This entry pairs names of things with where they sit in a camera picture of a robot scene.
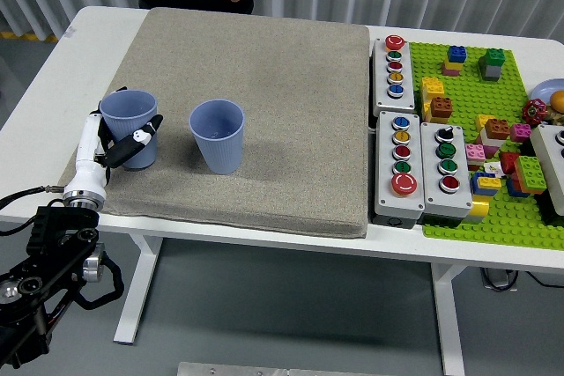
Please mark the brown knobbly object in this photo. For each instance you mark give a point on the brown knobbly object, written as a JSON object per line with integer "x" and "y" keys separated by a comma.
{"x": 556, "y": 118}

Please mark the red valve wheel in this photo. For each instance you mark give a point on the red valve wheel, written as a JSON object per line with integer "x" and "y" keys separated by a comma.
{"x": 534, "y": 112}

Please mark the pink toy brick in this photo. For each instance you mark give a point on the pink toy brick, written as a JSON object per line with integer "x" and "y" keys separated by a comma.
{"x": 521, "y": 132}
{"x": 476, "y": 152}
{"x": 450, "y": 70}

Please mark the grey-brown cushion mat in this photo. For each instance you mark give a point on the grey-brown cushion mat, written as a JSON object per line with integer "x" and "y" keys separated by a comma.
{"x": 264, "y": 107}

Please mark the grey toy brick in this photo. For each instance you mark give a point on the grey toy brick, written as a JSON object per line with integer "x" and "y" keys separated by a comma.
{"x": 491, "y": 73}

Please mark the green studded baseplate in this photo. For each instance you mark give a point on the green studded baseplate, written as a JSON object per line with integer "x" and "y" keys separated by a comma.
{"x": 467, "y": 85}

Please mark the yellow toy cylinder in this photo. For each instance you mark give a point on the yellow toy cylinder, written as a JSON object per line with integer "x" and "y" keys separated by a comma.
{"x": 479, "y": 208}

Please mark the light blue plate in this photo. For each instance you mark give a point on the light blue plate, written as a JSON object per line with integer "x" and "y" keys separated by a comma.
{"x": 542, "y": 87}

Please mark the white table leg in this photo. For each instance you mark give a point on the white table leg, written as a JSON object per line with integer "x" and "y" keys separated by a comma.
{"x": 449, "y": 323}
{"x": 141, "y": 288}

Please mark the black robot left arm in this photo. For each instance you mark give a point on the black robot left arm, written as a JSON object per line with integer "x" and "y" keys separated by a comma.
{"x": 57, "y": 235}

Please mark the brown toy brick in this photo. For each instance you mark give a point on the brown toy brick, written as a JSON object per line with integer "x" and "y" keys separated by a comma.
{"x": 441, "y": 107}
{"x": 498, "y": 128}

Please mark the yellow floor tape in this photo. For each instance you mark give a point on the yellow floor tape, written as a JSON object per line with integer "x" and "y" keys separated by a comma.
{"x": 26, "y": 37}

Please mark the large green toy brick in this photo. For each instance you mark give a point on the large green toy brick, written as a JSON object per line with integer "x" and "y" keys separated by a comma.
{"x": 531, "y": 172}

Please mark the white toy brick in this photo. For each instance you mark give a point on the white toy brick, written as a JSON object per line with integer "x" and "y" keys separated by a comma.
{"x": 491, "y": 140}

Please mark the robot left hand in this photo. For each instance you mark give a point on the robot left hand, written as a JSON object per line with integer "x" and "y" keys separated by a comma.
{"x": 88, "y": 164}

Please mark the grey five-button control box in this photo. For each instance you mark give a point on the grey five-button control box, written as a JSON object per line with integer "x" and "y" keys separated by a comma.
{"x": 382, "y": 94}
{"x": 384, "y": 191}

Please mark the red toy brick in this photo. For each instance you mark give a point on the red toy brick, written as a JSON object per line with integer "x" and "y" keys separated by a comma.
{"x": 510, "y": 164}

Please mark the orange fruit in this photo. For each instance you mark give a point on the orange fruit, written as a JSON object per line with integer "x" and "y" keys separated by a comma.
{"x": 558, "y": 101}

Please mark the blue toy brick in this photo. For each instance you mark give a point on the blue toy brick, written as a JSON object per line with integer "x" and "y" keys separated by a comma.
{"x": 515, "y": 189}
{"x": 476, "y": 182}
{"x": 457, "y": 54}

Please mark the yellow toy brick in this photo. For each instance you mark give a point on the yellow toy brick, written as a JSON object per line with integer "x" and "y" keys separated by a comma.
{"x": 490, "y": 182}
{"x": 482, "y": 123}
{"x": 432, "y": 87}

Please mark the grey selector switch control box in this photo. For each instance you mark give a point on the grey selector switch control box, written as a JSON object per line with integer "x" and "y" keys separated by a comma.
{"x": 434, "y": 191}

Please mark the blue ribbed plastic cup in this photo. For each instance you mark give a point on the blue ribbed plastic cup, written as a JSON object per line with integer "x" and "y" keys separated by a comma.
{"x": 220, "y": 147}
{"x": 128, "y": 123}

